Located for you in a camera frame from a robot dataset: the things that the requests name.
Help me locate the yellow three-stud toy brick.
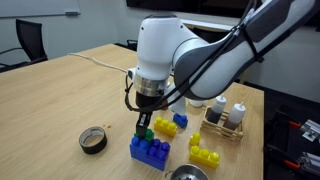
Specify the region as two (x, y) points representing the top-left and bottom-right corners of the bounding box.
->
(154, 117), (177, 137)

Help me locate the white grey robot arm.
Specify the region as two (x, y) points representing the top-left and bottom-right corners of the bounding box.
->
(126, 0), (320, 138)

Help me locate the brown sauce bottle in crate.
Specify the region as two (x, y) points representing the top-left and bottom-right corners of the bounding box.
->
(224, 103), (246, 130)

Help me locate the black tape roll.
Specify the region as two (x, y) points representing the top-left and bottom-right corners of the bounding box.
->
(79, 126), (107, 155)

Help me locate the green toy brick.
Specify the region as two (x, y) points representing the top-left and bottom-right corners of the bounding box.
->
(143, 129), (154, 142)

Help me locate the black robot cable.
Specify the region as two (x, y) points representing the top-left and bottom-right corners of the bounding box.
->
(124, 0), (264, 113)

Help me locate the large blue toy brick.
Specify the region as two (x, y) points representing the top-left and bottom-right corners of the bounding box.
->
(129, 137), (171, 171)

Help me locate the small blue toy brick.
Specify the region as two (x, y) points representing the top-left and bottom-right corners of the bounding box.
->
(173, 113), (188, 128)

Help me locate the white power strip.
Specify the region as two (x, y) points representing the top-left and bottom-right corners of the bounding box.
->
(167, 91), (186, 115)

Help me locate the whiteboard with tray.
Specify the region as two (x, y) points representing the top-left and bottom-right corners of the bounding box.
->
(0, 0), (81, 18)

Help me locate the yellow L-shaped toy brick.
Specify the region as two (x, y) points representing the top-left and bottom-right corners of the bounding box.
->
(189, 132), (220, 169)

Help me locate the white power cable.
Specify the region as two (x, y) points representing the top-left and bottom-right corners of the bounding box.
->
(68, 52), (129, 74)

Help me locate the black office chair back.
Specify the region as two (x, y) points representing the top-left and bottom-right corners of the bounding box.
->
(127, 40), (138, 51)

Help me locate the wooden crate holder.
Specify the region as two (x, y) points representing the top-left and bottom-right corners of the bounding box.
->
(201, 106), (244, 142)

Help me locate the black office chair left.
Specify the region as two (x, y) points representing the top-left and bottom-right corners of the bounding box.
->
(0, 19), (48, 72)

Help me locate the black office chair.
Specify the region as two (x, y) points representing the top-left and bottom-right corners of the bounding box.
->
(127, 40), (138, 51)
(0, 19), (48, 72)

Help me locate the metal bowl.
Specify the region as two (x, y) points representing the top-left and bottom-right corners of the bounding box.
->
(164, 164), (209, 180)

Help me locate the equipment with orange clamps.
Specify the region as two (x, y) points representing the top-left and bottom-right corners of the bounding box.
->
(264, 106), (320, 180)

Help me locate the white mug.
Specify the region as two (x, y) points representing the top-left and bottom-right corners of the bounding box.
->
(189, 99), (207, 108)

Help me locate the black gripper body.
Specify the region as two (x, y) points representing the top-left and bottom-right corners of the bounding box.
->
(135, 92), (161, 112)

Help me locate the dark sauce squeeze bottle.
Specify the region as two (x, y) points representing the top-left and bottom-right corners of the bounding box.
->
(207, 95), (227, 123)

